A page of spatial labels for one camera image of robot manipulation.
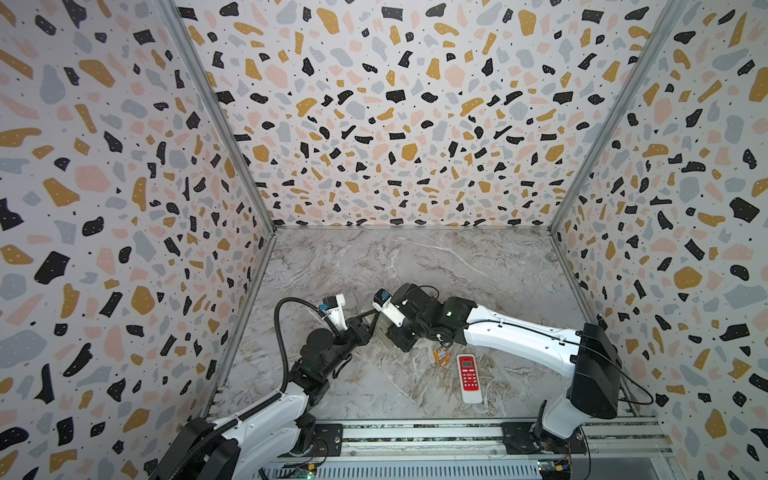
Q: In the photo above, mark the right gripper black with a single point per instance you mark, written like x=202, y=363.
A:
x=398, y=327

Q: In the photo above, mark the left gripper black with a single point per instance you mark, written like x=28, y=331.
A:
x=360, y=335

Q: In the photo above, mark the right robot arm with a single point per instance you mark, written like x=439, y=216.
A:
x=585, y=357

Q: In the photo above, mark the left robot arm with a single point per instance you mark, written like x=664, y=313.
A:
x=276, y=425

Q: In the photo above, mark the orange AAA batteries pair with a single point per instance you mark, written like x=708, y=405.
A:
x=441, y=359

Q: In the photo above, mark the red and white remote control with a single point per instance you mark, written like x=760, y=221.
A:
x=469, y=379

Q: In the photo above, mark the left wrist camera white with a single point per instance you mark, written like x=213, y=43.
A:
x=332, y=308

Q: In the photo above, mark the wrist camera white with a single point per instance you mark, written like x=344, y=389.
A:
x=383, y=303
x=332, y=308

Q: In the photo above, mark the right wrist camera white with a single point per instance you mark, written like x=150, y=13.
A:
x=383, y=303

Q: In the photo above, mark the aluminium mounting rail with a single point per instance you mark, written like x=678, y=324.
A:
x=622, y=448

